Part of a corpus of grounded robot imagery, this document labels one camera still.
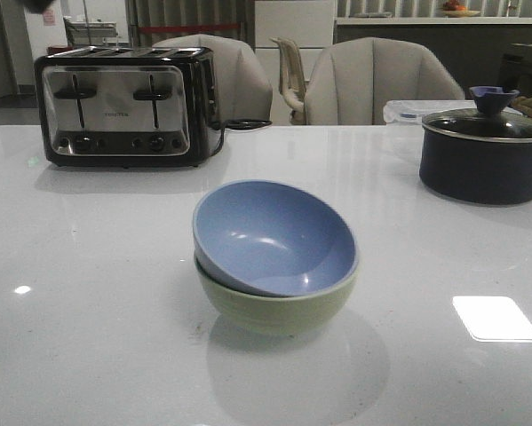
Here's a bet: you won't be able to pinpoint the fruit bowl on counter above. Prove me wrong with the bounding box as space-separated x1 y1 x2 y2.
441 0 480 18

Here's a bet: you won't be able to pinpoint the black chrome four-slot toaster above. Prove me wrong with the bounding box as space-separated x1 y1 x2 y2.
34 46 222 167

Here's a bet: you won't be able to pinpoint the blue bowl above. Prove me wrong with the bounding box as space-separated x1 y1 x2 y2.
192 180 359 297

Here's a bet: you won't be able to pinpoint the white cabinet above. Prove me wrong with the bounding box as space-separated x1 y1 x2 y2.
254 1 336 125

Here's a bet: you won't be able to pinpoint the green bowl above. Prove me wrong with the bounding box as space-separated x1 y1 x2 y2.
194 259 360 336

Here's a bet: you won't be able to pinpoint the metal cart background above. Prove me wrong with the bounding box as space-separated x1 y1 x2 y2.
60 1 118 47

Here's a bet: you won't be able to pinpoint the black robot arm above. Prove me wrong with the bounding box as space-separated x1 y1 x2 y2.
21 0 54 14

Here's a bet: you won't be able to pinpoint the black toaster power cable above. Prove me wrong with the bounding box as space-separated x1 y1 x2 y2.
209 118 273 156

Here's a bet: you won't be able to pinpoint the glass pot lid blue knob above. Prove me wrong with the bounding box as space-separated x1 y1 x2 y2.
422 86 532 143

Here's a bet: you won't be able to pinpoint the beige armchair right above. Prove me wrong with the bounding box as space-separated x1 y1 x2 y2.
304 37 465 125

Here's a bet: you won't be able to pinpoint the beige armchair left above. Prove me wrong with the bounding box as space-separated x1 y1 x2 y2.
153 34 273 121

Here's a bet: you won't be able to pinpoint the beige armchair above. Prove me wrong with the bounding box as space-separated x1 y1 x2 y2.
153 34 273 121
304 37 465 125

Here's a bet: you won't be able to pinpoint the clear plastic container blue clips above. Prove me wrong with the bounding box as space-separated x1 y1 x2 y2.
383 100 475 126

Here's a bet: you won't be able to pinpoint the cream plastic chair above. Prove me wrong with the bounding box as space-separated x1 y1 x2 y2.
270 37 307 125

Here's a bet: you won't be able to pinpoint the dark blue cooking pot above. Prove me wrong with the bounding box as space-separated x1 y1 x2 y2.
419 130 532 205

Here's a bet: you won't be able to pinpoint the black appliance far right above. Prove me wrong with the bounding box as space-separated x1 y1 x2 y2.
496 43 532 98

